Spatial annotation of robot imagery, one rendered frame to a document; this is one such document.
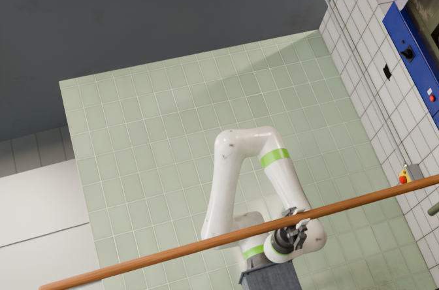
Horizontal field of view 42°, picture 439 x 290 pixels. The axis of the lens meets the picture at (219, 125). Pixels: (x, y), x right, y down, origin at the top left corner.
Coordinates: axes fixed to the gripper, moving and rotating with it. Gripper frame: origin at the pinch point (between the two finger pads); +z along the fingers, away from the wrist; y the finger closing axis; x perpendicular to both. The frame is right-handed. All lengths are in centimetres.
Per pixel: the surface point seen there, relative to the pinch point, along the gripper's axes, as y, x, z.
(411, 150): -38, -95, -84
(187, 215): -45, 17, -119
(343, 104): -86, -89, -120
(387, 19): -92, -92, -48
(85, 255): -80, 78, -269
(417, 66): -63, -92, -44
